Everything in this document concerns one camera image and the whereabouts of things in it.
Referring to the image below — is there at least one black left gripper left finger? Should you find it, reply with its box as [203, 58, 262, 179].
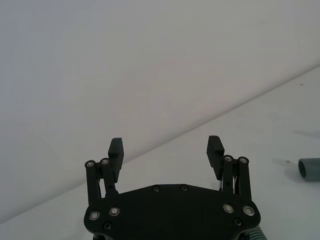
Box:
[84, 137, 124, 205]

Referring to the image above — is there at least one grey plastic tube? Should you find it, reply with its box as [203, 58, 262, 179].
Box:
[297, 157, 320, 183]

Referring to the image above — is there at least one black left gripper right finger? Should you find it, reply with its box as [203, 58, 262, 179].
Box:
[206, 135, 252, 200]

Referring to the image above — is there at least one grey ribbed hose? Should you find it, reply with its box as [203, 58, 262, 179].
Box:
[240, 226, 268, 240]

